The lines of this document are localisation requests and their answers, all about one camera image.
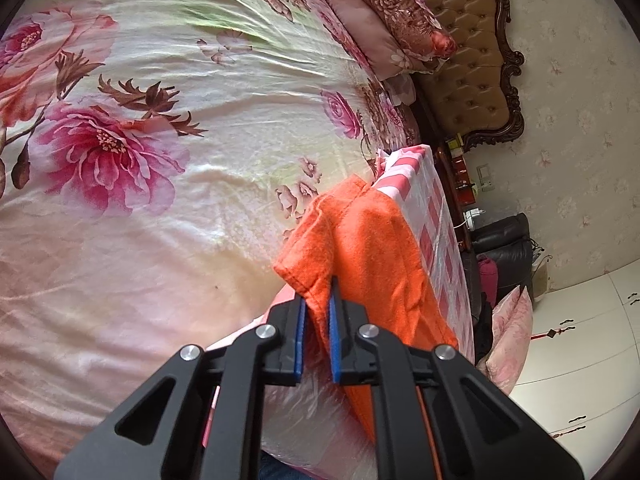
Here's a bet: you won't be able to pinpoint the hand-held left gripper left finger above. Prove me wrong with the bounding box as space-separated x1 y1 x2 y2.
54 292 307 480

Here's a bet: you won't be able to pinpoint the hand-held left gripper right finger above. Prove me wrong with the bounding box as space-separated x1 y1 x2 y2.
327 277 583 480

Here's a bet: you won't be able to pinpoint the orange pants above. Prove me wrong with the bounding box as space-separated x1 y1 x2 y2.
272 175 460 480

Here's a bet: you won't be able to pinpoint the person's leg in blue jeans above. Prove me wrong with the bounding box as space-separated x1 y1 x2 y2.
257 452 321 480

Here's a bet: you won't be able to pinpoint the black garment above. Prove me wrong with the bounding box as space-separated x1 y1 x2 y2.
472 305 496 361

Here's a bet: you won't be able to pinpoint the pink checked cloth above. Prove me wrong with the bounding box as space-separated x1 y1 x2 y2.
200 144 476 480

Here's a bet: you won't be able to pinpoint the dark red cushion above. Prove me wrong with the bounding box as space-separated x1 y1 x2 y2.
477 255 501 306

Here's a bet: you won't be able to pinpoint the floral bed sheet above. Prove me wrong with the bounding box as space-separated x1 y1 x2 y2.
0 0 421 480

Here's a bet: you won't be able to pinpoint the pink floral pillow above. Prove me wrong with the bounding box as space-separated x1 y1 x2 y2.
475 285 533 396

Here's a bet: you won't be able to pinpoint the black leather armchair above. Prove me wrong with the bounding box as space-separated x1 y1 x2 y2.
462 212 535 361

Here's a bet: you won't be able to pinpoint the dark wooden nightstand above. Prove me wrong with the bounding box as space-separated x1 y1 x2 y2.
435 145 473 251

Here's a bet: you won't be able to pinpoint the beige cushion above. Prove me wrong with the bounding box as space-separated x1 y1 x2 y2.
530 255 551 301

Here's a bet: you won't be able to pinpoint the red tassel knot ornament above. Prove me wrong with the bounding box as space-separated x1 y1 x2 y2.
531 327 576 341

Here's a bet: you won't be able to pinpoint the white wardrobe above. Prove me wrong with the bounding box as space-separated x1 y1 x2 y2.
510 260 640 480

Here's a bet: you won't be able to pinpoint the pale pink bed pillow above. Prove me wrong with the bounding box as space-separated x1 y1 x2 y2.
307 0 416 81

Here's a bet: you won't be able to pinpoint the carved tufted headboard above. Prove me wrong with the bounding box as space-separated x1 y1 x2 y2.
395 0 526 151

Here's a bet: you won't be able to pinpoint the floral pillows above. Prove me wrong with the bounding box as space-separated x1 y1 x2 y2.
327 0 458 61

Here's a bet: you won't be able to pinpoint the white charger cable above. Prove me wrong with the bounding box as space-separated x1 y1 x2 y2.
452 207 488 233

